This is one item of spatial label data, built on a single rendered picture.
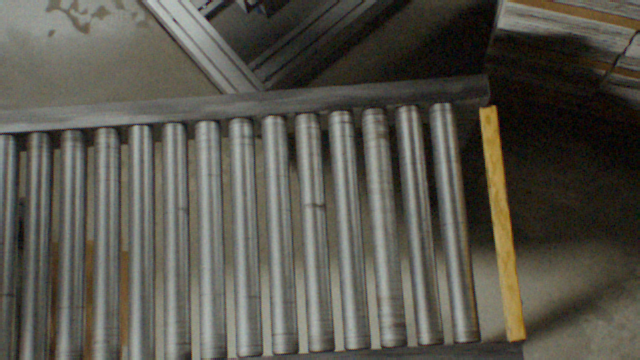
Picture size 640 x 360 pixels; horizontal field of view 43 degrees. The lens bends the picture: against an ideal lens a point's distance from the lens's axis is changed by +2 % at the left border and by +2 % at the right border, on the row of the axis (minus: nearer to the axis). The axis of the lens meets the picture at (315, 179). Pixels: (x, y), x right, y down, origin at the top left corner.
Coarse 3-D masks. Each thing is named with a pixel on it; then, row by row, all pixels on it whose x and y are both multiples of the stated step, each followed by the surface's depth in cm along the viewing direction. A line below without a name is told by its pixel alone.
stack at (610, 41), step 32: (576, 0) 172; (608, 0) 169; (512, 32) 192; (544, 32) 187; (576, 32) 184; (608, 32) 181; (512, 64) 210; (544, 64) 205; (512, 96) 228; (544, 96) 222; (576, 96) 218; (608, 96) 211; (608, 128) 231
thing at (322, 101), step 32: (224, 96) 156; (256, 96) 156; (288, 96) 156; (320, 96) 155; (352, 96) 155; (384, 96) 155; (416, 96) 154; (448, 96) 154; (480, 96) 154; (0, 128) 157; (32, 128) 157; (64, 128) 156; (96, 128) 157; (160, 128) 159; (192, 128) 160; (224, 128) 161; (256, 128) 162; (288, 128) 163
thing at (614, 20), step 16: (512, 0) 178; (528, 0) 176; (544, 0) 175; (576, 16) 178; (592, 16) 176; (608, 16) 174; (512, 48) 200; (528, 48) 197; (480, 64) 223; (576, 64) 199; (592, 64) 197; (608, 64) 195; (496, 80) 221; (560, 96) 219; (624, 112) 218
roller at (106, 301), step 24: (96, 144) 156; (120, 144) 157; (96, 168) 155; (120, 168) 156; (96, 192) 153; (120, 192) 155; (96, 216) 152; (120, 216) 154; (96, 240) 151; (120, 240) 152; (96, 264) 150; (120, 264) 151; (96, 288) 148; (120, 288) 150; (96, 312) 147; (96, 336) 146
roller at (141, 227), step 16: (128, 128) 157; (144, 128) 156; (144, 144) 155; (144, 160) 154; (144, 176) 153; (144, 192) 153; (144, 208) 152; (128, 224) 152; (144, 224) 151; (128, 240) 151; (144, 240) 150; (128, 256) 150; (144, 256) 149; (128, 272) 150; (144, 272) 149; (128, 288) 149; (144, 288) 148; (128, 304) 148; (144, 304) 147; (128, 320) 148; (144, 320) 146; (128, 336) 147; (144, 336) 146; (128, 352) 146; (144, 352) 145
